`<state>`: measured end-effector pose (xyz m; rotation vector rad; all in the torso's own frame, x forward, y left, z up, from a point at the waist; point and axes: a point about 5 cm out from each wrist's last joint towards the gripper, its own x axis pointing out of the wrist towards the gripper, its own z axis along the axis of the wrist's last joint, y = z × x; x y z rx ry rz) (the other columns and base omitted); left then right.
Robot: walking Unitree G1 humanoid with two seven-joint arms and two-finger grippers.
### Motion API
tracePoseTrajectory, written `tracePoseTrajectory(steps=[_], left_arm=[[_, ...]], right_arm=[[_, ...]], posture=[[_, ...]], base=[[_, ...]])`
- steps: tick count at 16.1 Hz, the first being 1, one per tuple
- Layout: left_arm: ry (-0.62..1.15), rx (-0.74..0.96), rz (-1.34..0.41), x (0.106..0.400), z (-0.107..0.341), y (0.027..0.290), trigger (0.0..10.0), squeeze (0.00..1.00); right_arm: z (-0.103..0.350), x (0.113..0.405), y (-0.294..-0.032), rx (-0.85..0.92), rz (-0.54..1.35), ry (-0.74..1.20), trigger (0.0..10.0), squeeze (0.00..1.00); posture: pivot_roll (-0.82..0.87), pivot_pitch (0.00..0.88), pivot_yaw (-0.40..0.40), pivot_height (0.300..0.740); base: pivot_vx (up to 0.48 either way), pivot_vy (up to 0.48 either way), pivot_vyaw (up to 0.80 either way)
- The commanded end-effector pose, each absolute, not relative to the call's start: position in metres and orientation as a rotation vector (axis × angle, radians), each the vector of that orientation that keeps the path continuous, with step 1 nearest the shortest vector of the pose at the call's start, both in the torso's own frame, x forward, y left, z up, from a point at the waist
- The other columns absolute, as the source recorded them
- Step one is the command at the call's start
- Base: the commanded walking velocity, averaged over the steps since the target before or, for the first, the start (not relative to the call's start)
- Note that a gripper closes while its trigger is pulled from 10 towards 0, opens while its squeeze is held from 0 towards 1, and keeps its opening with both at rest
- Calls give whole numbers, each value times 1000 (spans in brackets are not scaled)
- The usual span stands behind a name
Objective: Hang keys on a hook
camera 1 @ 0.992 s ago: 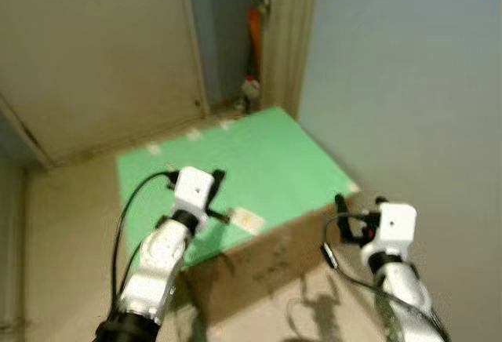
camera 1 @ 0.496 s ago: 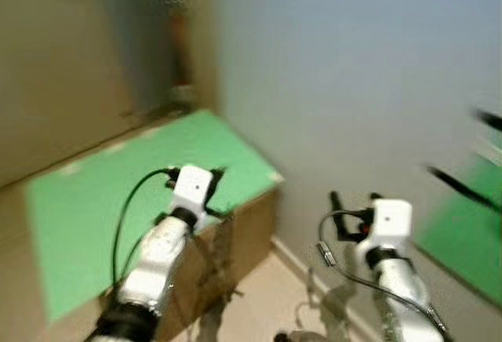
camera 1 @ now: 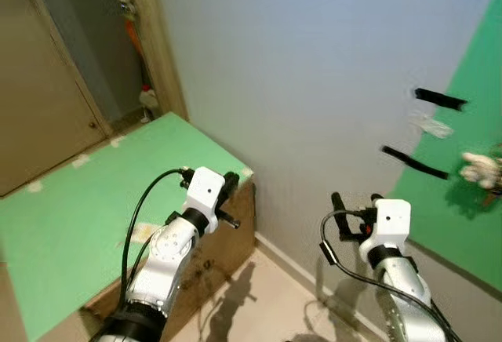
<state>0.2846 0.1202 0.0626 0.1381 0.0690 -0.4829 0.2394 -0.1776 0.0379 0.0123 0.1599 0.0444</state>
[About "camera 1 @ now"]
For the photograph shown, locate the keys with white plush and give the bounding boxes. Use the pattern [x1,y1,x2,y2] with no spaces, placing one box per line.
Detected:
[458,151,502,208]

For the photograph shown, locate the orange hanging item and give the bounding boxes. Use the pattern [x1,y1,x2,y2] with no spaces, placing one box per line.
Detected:
[125,16,147,56]

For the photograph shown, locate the clear plastic piece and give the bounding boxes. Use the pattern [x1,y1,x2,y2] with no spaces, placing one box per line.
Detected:
[408,112,455,140]

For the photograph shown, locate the green wall board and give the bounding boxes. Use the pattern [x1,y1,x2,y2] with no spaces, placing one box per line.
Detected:
[390,0,502,294]

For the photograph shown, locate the short black tape strip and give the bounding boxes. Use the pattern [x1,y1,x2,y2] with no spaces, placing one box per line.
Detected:
[413,87,470,113]

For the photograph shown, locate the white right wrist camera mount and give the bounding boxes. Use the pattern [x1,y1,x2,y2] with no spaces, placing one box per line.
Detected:
[363,198,412,263]

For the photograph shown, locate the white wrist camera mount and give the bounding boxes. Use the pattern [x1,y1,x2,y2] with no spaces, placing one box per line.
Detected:
[363,198,412,263]
[184,166,229,235]

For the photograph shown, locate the white and red item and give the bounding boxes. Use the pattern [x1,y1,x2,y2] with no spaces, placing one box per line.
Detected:
[138,83,160,123]

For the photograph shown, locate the green table cover sheet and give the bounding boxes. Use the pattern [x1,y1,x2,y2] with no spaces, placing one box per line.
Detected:
[0,111,254,342]

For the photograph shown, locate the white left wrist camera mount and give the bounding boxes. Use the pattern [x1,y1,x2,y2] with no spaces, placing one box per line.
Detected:
[184,166,229,235]

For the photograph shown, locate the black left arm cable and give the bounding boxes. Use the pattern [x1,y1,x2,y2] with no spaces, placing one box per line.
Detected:
[119,167,194,305]

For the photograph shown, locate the wooden door frame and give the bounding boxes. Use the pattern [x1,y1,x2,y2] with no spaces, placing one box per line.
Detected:
[118,0,190,122]

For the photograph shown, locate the long black tape strip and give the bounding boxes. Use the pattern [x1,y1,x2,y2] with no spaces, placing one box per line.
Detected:
[380,145,450,180]

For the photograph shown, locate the brown door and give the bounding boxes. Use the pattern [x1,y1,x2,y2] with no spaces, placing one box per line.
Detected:
[0,0,112,198]

